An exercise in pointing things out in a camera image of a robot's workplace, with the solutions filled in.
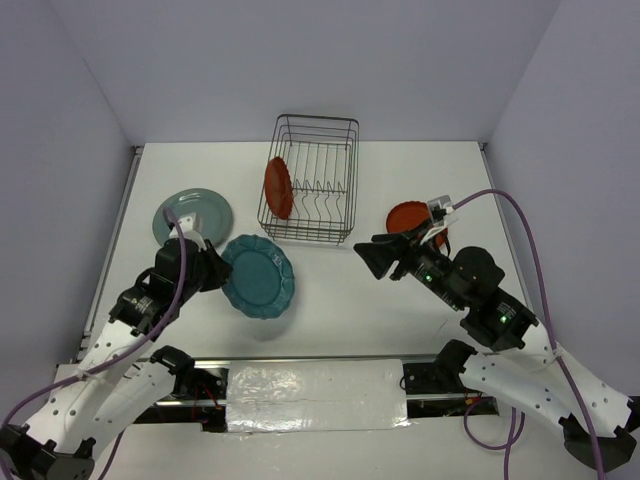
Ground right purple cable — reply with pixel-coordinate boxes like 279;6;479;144
449;189;609;480

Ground wire dish rack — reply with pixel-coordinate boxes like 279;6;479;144
257;113;360;245

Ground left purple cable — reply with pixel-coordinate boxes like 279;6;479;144
0;207;190;480

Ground purple cable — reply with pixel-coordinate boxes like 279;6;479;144
0;207;190;480
449;189;609;480

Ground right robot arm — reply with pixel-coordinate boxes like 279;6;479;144
354;233;639;472

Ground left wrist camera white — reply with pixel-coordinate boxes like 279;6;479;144
178;212;206;250

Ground red plate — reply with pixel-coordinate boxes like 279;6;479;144
264;157;293;220

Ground small orange scalloped plate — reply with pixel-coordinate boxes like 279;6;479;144
385;201;431;234

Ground teal embossed plate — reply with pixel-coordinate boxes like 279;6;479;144
222;234;296;320

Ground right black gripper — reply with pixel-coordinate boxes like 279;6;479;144
350;216;463;309

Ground black mounting rail base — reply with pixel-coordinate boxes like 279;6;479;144
136;357;499;434

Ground light green plate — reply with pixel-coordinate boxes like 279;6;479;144
152;188;233;247

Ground silver foil cover panel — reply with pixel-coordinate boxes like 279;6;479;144
225;359;409;433

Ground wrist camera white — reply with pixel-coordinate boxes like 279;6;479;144
422;195;457;241
178;212;206;250

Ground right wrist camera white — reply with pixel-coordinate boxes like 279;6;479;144
422;195;457;241

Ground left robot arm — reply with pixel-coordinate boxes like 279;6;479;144
1;238;231;479

